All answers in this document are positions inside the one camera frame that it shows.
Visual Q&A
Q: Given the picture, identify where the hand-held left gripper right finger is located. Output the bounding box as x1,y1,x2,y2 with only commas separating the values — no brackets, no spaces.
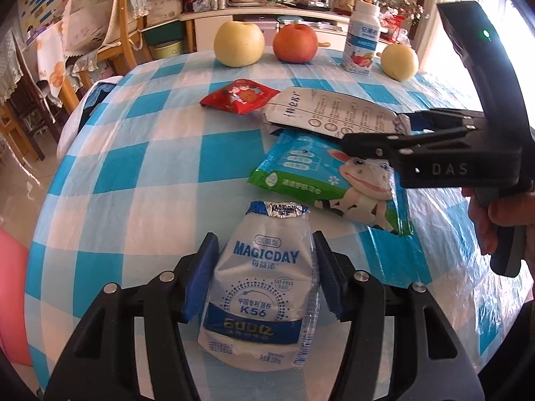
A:
311,231,481,401

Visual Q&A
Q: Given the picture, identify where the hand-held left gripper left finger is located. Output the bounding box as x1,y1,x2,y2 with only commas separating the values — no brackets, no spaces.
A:
44,232,220,401

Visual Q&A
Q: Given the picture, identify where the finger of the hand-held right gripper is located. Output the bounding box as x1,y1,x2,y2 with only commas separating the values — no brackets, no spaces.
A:
342,131,439,160
407,108,492,134

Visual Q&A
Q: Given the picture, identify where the white drink bottle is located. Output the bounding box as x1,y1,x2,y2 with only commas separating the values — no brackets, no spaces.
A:
197,200,322,372

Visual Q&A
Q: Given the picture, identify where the white paper packet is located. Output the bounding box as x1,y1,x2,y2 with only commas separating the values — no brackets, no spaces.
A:
261,87,412,139

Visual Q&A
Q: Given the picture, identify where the person's right hand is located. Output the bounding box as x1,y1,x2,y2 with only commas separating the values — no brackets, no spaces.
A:
462,187,535,256

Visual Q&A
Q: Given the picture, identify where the small yellow pear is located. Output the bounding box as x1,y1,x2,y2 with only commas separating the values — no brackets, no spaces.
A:
380,44,419,82

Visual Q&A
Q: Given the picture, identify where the green cow-print wipes packet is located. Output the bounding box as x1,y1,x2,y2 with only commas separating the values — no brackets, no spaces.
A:
246,129,414,238

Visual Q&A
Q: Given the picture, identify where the white yogurt bottle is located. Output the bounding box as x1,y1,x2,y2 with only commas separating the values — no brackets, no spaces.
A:
340,1,382,78

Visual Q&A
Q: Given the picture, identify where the blue checked tablecloth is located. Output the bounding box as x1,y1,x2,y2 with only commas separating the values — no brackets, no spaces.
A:
25,46,535,401

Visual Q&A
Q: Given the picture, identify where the artificial flower bunch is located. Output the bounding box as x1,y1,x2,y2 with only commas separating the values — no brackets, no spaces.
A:
368,0,429,21

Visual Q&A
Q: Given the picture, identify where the red apple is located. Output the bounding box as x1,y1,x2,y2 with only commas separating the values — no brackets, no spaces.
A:
273,24,318,63

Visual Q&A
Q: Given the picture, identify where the small red snack packet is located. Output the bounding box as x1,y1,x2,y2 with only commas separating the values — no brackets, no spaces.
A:
199,79,282,115

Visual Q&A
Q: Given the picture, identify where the large yellow pear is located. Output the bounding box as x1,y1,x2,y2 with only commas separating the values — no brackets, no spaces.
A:
214,20,265,68

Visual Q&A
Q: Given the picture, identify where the red plastic chair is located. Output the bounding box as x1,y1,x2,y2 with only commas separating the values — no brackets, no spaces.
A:
0,228,33,368

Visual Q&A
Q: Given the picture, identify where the white and blue cloth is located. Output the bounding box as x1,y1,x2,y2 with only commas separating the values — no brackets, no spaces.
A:
59,76,124,155

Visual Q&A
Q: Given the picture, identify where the white television cabinet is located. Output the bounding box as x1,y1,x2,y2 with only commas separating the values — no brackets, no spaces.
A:
180,2,356,51

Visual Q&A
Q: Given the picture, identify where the dark wooden chair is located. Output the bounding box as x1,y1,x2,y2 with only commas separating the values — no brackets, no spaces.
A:
0,88,46,163

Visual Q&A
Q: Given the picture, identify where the green waste bin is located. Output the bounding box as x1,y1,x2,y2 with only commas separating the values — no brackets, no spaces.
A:
150,39,185,61

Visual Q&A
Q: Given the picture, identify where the teal storage box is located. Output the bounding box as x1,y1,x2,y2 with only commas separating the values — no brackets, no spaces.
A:
144,21,185,46

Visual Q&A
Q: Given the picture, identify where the white carton box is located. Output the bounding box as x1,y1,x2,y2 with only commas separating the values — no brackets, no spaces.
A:
146,0,185,26

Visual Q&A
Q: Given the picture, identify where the white orange-print tablecloth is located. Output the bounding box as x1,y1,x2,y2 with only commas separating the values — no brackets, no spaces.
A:
35,21,70,99

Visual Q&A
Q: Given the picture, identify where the colourful wall chart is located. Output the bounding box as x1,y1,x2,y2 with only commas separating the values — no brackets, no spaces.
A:
19,0,80,46

